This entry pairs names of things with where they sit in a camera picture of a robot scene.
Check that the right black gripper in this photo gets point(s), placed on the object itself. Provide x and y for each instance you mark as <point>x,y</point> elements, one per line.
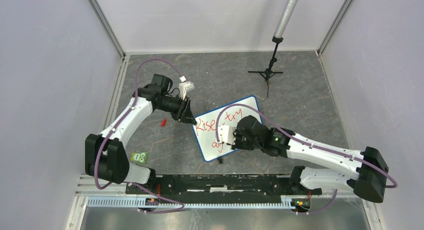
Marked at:
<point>236,145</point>

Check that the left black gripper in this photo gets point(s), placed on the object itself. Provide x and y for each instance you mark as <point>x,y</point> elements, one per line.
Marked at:
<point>187,116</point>

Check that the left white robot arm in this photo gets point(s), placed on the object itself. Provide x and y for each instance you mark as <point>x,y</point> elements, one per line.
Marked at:
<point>105,155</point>

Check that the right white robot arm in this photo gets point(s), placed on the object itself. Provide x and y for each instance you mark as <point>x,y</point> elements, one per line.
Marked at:
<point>365,173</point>

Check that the black tripod stand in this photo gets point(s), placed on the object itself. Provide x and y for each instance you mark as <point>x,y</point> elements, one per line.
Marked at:
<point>268,73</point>

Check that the green toy eraser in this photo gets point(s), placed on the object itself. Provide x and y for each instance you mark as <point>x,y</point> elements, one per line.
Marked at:
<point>139,157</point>

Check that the grey pole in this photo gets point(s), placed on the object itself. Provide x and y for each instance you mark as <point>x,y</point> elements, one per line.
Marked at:
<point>284,19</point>

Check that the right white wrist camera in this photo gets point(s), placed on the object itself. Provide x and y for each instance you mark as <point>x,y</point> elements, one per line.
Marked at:
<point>226,134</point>

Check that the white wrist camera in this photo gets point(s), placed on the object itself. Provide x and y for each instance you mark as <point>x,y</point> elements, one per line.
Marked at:
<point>226,134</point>
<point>184,87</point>

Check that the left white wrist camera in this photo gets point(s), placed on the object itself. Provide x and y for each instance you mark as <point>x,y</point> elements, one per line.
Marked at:
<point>184,87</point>

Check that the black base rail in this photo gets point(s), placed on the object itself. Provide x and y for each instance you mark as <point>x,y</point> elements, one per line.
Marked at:
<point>227,188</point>

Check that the slotted cable duct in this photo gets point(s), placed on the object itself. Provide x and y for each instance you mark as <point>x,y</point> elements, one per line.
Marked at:
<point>142,202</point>

